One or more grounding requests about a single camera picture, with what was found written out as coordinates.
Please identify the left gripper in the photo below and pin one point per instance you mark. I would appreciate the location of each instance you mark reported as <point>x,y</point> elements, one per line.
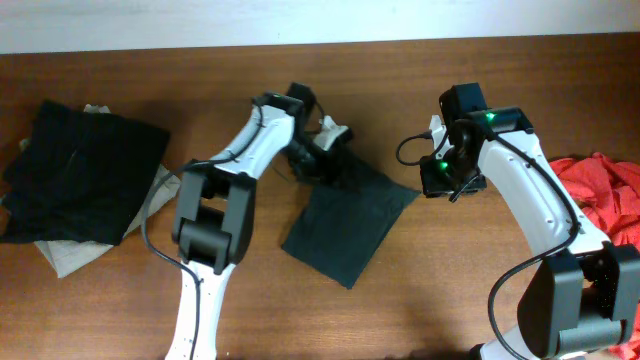
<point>307,167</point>

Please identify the folded black garment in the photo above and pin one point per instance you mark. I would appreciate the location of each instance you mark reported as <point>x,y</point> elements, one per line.
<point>83,177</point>

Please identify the dark green Nike t-shirt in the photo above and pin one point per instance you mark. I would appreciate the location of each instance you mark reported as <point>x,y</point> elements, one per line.
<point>342,226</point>

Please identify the red t-shirt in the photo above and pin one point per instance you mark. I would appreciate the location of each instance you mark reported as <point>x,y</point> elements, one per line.
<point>607,191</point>

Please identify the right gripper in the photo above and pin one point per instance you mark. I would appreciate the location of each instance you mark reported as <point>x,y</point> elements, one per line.
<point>435,183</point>

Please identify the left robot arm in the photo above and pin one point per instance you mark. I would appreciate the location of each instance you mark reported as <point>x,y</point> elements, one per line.
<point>214,218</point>

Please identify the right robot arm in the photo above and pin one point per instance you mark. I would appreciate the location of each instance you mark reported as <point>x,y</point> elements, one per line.
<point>585,291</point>

